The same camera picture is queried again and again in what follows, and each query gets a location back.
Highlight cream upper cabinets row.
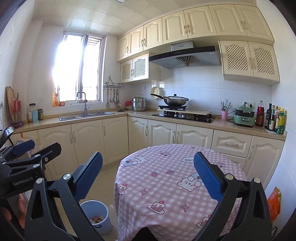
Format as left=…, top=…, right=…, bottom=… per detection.
left=116, top=4, right=274, bottom=62

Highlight pink utensil holder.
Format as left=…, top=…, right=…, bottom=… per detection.
left=221, top=110, right=228, bottom=121

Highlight hanging utensil rack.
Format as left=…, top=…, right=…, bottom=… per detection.
left=103, top=76, right=125, bottom=109

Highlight stainless steel steamer pot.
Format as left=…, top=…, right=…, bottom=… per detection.
left=132, top=94, right=147, bottom=111

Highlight range hood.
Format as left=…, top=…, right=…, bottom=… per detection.
left=149, top=41, right=221, bottom=69

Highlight dark soy sauce bottle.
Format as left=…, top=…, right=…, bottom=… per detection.
left=264, top=103, right=272, bottom=130

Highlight green yellow oil bottle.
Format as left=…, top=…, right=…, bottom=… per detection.
left=276, top=108, right=285, bottom=135

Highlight steel sink basin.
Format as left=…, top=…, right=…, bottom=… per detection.
left=59, top=111, right=114, bottom=121

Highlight pink checkered tablecloth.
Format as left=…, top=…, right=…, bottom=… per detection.
left=114, top=144, right=246, bottom=240

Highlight chrome sink faucet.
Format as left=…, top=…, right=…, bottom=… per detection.
left=76, top=91, right=89, bottom=117

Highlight orange hanging bag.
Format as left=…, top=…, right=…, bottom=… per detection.
left=267, top=186, right=282, bottom=222

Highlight left upper lattice cabinet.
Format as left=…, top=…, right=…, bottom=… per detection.
left=120, top=53, right=161, bottom=83

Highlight black gas stove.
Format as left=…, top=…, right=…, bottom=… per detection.
left=152, top=105, right=215, bottom=123

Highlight cream lower cabinets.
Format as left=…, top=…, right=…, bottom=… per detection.
left=11, top=115, right=286, bottom=186

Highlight person's left hand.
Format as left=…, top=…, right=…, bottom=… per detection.
left=1, top=194, right=28, bottom=229

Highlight cream colander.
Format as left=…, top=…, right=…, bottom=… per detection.
left=150, top=85, right=165, bottom=96

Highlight window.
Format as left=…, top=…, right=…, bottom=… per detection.
left=52, top=31, right=104, bottom=103

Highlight clear jar on counter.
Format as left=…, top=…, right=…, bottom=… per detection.
left=28, top=103, right=39, bottom=123

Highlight wooden cutting board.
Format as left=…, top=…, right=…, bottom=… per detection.
left=6, top=86, right=16, bottom=123

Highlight cream upper lattice cabinet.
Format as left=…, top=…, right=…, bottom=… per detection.
left=218, top=41, right=280, bottom=86

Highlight green electric grill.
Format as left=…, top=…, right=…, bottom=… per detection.
left=234, top=105, right=255, bottom=127

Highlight frying pan with lid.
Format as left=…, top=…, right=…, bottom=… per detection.
left=150, top=93, right=189, bottom=106

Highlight red cola bottle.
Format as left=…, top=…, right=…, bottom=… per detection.
left=255, top=100, right=264, bottom=127

